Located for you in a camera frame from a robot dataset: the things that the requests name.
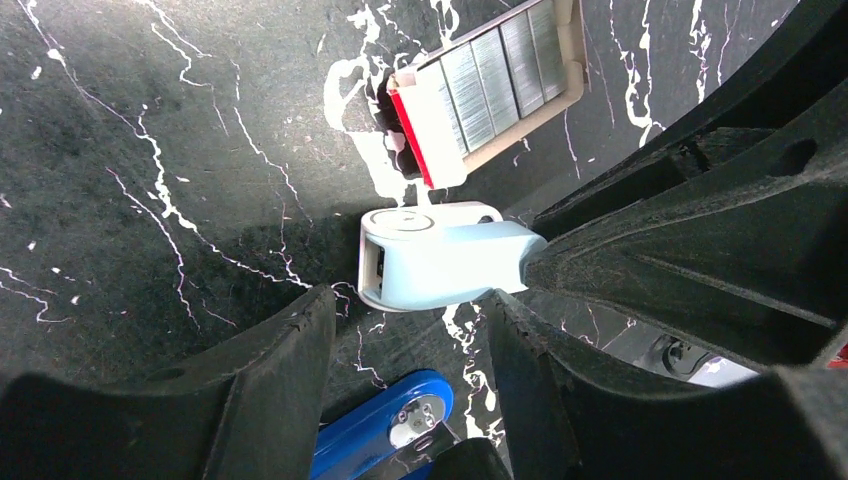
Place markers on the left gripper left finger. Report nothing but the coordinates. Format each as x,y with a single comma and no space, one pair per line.
248,408

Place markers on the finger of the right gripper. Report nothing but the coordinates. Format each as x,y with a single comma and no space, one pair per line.
800,63
748,259

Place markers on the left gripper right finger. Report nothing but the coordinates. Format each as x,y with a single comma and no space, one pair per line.
571,411

